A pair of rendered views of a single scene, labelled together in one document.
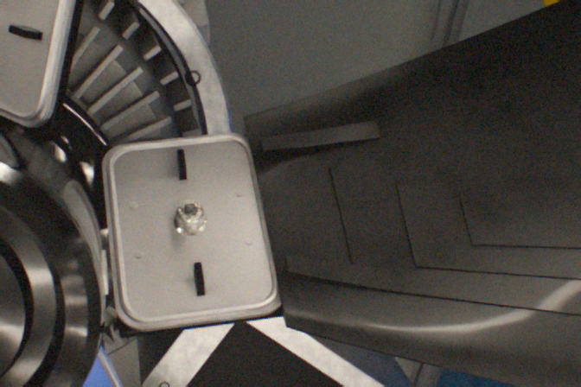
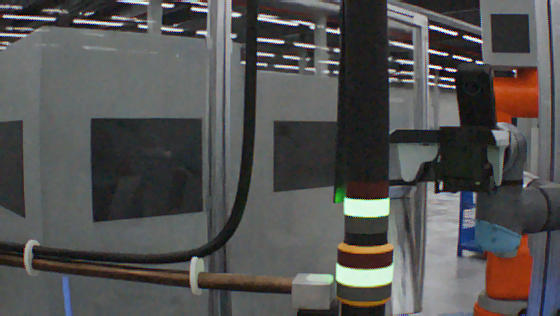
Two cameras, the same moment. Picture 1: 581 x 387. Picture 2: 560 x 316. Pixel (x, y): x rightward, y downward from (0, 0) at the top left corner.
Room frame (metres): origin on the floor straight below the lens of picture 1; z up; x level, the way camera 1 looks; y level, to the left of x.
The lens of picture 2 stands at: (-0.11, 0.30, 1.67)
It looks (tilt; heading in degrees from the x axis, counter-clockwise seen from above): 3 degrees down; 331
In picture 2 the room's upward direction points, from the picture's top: straight up
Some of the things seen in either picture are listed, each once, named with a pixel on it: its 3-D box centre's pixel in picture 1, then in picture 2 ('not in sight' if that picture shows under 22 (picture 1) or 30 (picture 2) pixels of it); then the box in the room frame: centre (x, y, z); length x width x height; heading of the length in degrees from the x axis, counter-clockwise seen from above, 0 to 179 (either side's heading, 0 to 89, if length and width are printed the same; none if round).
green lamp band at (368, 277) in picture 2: not in sight; (364, 271); (0.23, 0.04, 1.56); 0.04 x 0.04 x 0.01
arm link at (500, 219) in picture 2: not in sight; (506, 213); (0.42, -0.40, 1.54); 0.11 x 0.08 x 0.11; 77
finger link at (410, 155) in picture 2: not in sight; (408, 155); (0.37, -0.13, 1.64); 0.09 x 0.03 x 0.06; 86
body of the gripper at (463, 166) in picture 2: not in sight; (474, 156); (0.36, -0.24, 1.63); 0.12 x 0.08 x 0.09; 116
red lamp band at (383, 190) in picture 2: not in sight; (367, 188); (0.23, 0.04, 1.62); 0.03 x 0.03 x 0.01
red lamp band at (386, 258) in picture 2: not in sight; (365, 254); (0.23, 0.04, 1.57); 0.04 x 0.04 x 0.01
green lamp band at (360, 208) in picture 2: not in sight; (366, 205); (0.23, 0.04, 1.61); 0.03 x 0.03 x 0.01
